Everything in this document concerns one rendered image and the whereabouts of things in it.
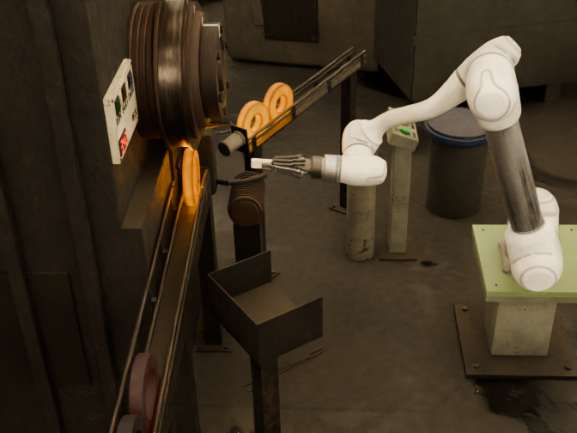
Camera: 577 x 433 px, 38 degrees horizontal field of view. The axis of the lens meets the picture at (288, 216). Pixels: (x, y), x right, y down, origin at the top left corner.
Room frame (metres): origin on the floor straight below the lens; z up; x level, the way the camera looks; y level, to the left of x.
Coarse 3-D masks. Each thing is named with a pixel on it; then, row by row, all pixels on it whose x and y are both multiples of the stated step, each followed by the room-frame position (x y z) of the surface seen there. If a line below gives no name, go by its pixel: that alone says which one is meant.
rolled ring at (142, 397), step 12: (144, 360) 1.46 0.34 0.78; (132, 372) 1.42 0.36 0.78; (144, 372) 1.42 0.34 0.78; (156, 372) 1.52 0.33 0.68; (132, 384) 1.39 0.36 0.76; (144, 384) 1.40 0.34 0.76; (156, 384) 1.50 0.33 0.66; (132, 396) 1.37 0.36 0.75; (144, 396) 1.39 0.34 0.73; (156, 396) 1.49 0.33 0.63; (132, 408) 1.36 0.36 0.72; (144, 408) 1.37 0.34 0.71; (144, 420) 1.36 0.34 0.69
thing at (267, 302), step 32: (256, 256) 1.94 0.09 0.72; (224, 288) 1.88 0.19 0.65; (256, 288) 1.94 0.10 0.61; (224, 320) 1.79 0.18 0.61; (256, 320) 1.80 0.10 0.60; (288, 320) 1.69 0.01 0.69; (320, 320) 1.75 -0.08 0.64; (256, 352) 1.65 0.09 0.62; (256, 384) 1.81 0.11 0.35; (256, 416) 1.82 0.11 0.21
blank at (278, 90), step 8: (272, 88) 2.92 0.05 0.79; (280, 88) 2.93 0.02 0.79; (288, 88) 2.97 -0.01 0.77; (264, 96) 2.91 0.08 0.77; (272, 96) 2.89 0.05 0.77; (280, 96) 2.93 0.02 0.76; (288, 96) 2.97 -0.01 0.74; (264, 104) 2.89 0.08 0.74; (272, 104) 2.89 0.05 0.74; (280, 104) 2.97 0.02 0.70; (288, 104) 2.97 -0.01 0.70; (272, 112) 2.89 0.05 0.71; (280, 112) 2.93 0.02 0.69
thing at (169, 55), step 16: (176, 0) 2.32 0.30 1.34; (192, 0) 2.44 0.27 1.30; (160, 16) 2.25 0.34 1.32; (176, 16) 2.24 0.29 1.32; (160, 32) 2.20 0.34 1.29; (176, 32) 2.20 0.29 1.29; (160, 48) 2.17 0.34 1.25; (176, 48) 2.17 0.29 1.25; (160, 64) 2.15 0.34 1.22; (176, 64) 2.14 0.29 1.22; (160, 80) 2.13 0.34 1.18; (176, 80) 2.13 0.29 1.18; (160, 96) 2.12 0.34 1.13; (176, 96) 2.12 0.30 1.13; (176, 112) 2.12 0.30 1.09; (176, 128) 2.14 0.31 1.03; (176, 144) 2.20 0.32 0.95; (192, 144) 2.21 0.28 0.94
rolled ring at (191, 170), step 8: (184, 152) 2.34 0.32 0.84; (192, 152) 2.34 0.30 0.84; (184, 160) 2.31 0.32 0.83; (192, 160) 2.31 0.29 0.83; (184, 168) 2.28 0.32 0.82; (192, 168) 2.28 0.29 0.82; (184, 176) 2.27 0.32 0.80; (192, 176) 2.27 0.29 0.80; (184, 184) 2.26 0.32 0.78; (192, 184) 2.26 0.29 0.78; (184, 192) 2.25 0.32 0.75; (192, 192) 2.25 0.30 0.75; (192, 200) 2.26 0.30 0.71
